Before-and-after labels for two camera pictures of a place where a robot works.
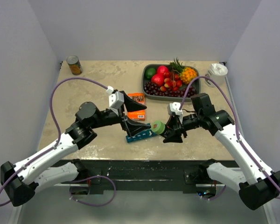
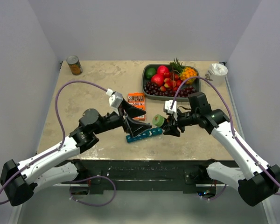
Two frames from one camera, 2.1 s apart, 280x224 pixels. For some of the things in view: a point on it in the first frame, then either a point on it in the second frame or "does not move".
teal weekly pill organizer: [141, 135] does not move
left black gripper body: [123, 121] does not move
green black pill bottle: [158, 127] -> [158, 120]
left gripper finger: [134, 127] does not move
